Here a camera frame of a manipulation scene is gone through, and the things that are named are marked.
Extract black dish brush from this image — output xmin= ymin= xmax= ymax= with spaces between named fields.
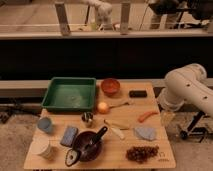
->
xmin=65 ymin=126 xmax=108 ymax=167

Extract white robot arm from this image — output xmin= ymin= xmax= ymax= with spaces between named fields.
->
xmin=157 ymin=63 xmax=213 ymax=117

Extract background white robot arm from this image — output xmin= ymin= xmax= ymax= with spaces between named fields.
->
xmin=81 ymin=0 xmax=112 ymax=30

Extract green plastic tray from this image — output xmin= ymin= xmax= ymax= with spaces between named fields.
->
xmin=42 ymin=77 xmax=96 ymax=112

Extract red bowl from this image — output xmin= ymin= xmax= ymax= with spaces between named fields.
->
xmin=101 ymin=78 xmax=120 ymax=96

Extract black rectangular block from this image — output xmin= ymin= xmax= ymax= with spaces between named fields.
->
xmin=129 ymin=90 xmax=147 ymax=98

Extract small metal cup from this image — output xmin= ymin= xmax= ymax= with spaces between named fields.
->
xmin=82 ymin=112 xmax=93 ymax=127

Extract orange carrot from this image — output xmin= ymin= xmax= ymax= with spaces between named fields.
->
xmin=138 ymin=111 xmax=158 ymax=123

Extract wooden table board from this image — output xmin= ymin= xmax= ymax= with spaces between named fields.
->
xmin=24 ymin=82 xmax=176 ymax=171

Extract blue sponge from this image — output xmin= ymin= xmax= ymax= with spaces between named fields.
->
xmin=60 ymin=126 xmax=78 ymax=147

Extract dark brown bowl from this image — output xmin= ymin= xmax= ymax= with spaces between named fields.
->
xmin=73 ymin=131 xmax=102 ymax=162

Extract light blue cloth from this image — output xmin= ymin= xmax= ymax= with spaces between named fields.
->
xmin=134 ymin=127 xmax=156 ymax=141

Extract light blue cup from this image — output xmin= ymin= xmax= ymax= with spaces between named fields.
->
xmin=37 ymin=117 xmax=53 ymax=134

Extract bunch of dark grapes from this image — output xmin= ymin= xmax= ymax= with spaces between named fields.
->
xmin=126 ymin=146 xmax=159 ymax=163

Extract black tripod stand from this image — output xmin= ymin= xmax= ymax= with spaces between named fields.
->
xmin=179 ymin=111 xmax=207 ymax=143

